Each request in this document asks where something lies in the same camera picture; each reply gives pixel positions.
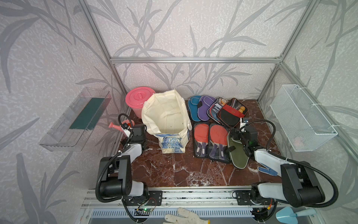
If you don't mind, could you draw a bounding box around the green paddle case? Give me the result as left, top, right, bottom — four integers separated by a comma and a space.
227, 129, 249, 169

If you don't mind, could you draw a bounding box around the red trimmed paddle case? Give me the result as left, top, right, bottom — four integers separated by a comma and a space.
217, 98, 248, 128

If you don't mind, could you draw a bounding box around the canvas tote bag starry print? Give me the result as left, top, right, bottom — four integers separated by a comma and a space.
141, 90, 192, 154

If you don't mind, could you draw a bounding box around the clear case red paddle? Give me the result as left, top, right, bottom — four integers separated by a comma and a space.
193, 122, 210, 158

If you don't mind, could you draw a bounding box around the blue paddle case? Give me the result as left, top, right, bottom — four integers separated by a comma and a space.
187, 96, 201, 122

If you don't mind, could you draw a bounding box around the clear paddle case teal paddle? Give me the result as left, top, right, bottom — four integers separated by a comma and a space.
207, 97, 228, 125

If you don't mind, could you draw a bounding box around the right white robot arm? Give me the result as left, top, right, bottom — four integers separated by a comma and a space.
238, 122, 339, 208

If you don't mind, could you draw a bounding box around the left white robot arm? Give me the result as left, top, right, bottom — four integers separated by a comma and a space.
95, 120, 149, 203

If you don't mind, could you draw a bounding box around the pink watering can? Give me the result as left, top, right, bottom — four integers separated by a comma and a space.
109, 119, 135, 134

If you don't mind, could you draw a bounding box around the blue dotted work glove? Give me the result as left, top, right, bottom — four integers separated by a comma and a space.
258, 165, 278, 176

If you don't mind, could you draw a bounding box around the pink bucket with lid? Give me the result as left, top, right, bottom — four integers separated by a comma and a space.
125, 87, 155, 119

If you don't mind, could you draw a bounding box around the light blue garden trowel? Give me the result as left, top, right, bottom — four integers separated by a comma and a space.
276, 207, 317, 224

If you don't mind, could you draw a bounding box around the white work glove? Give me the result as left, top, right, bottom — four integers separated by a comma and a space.
163, 207, 211, 224

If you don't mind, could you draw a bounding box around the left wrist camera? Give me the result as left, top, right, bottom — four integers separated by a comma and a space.
123, 128, 132, 138

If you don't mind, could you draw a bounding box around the white wire wall basket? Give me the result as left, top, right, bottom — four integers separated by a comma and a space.
270, 85, 338, 152

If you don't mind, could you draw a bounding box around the aluminium cage frame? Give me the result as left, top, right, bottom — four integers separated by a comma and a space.
74, 1, 358, 200

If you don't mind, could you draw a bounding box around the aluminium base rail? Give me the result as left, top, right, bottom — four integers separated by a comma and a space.
81, 187, 317, 209

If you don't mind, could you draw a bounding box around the clear plastic wall tray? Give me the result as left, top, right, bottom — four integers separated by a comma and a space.
39, 87, 112, 152

